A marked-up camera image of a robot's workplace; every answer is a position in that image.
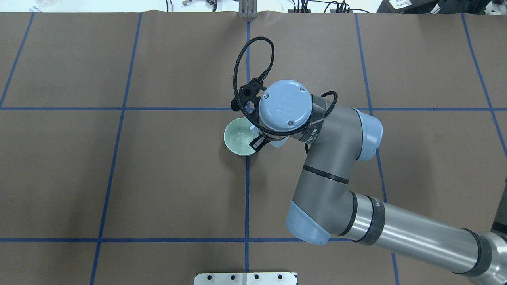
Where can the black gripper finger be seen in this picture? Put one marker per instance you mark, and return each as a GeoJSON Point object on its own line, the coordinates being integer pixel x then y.
{"type": "Point", "coordinates": [258, 143]}

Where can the light blue plastic cup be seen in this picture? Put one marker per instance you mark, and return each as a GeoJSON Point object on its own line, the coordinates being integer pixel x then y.
{"type": "Point", "coordinates": [276, 142]}

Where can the green ceramic bowl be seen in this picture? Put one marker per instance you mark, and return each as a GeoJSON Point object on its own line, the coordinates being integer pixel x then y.
{"type": "Point", "coordinates": [238, 135]}

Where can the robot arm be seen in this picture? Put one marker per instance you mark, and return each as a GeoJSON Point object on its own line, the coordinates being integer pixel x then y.
{"type": "Point", "coordinates": [325, 205]}

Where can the white central pillar base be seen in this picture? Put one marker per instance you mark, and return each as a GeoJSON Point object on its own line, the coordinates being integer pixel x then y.
{"type": "Point", "coordinates": [247, 278]}

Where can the black box with label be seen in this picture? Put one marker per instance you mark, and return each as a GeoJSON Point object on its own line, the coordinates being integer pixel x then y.
{"type": "Point", "coordinates": [410, 6]}

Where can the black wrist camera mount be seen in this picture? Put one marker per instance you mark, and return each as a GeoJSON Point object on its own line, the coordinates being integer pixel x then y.
{"type": "Point", "coordinates": [248, 93]}

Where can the aluminium frame post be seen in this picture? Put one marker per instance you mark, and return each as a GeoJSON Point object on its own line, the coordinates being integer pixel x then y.
{"type": "Point", "coordinates": [247, 9]}

